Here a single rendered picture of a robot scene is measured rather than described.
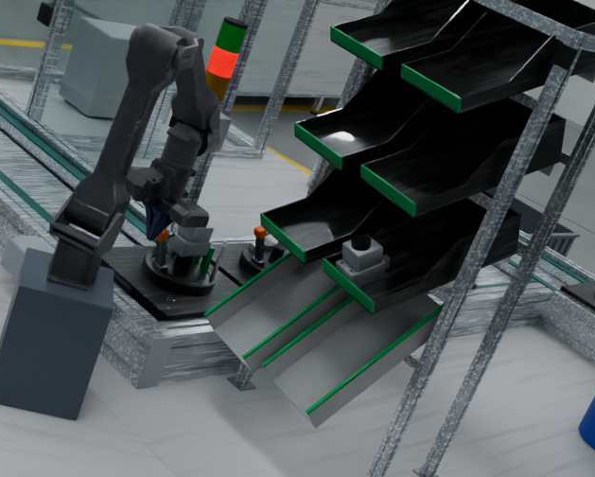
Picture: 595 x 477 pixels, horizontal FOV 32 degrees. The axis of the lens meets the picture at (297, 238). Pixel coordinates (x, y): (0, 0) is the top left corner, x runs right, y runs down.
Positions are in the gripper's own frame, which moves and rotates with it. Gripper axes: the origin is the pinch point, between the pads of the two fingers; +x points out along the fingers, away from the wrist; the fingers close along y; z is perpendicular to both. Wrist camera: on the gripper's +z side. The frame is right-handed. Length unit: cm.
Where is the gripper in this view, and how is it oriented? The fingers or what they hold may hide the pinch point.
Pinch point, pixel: (155, 222)
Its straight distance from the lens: 185.8
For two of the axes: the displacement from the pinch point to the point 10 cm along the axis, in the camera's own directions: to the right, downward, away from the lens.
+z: -6.6, 0.1, -7.5
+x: -3.5, 8.8, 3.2
